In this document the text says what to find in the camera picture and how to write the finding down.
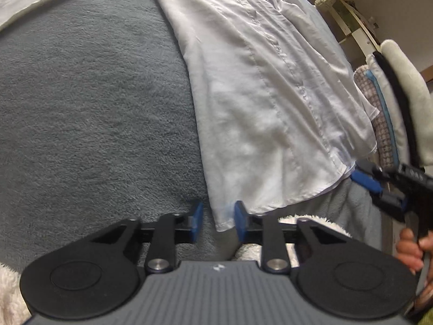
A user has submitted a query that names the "white fluffy cloth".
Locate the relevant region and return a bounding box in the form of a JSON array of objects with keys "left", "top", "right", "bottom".
[{"left": 0, "top": 214, "right": 352, "bottom": 325}]

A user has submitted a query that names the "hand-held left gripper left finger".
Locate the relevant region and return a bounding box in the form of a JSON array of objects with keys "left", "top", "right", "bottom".
[{"left": 90, "top": 200, "right": 204, "bottom": 273}]

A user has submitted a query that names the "stack of folded towels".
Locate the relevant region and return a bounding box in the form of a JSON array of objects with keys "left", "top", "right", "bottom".
[{"left": 367, "top": 56, "right": 412, "bottom": 169}]

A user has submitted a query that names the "white shirt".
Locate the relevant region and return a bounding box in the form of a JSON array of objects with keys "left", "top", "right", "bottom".
[{"left": 0, "top": 0, "right": 379, "bottom": 232}]

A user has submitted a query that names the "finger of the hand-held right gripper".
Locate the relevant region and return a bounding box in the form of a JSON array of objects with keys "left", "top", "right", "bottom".
[
  {"left": 350, "top": 161, "right": 389, "bottom": 193},
  {"left": 374, "top": 190, "right": 408, "bottom": 222}
]

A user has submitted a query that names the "grey blanket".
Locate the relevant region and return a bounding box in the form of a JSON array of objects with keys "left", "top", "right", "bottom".
[{"left": 0, "top": 0, "right": 393, "bottom": 268}]

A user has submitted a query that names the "person's right hand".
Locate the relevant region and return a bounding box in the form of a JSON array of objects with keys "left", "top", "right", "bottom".
[{"left": 396, "top": 228, "right": 433, "bottom": 275}]

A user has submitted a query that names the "folded cream fleece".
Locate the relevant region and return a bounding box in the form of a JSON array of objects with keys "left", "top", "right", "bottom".
[{"left": 380, "top": 39, "right": 433, "bottom": 163}]

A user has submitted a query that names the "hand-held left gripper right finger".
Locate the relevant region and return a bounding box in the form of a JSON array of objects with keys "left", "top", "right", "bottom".
[{"left": 234, "top": 200, "right": 349, "bottom": 273}]

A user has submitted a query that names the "folded black garment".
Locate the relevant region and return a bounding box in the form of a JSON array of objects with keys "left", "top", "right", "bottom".
[{"left": 372, "top": 51, "right": 426, "bottom": 169}]

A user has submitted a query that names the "cream desk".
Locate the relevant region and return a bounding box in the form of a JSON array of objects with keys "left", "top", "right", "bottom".
[{"left": 318, "top": 0, "right": 383, "bottom": 56}]

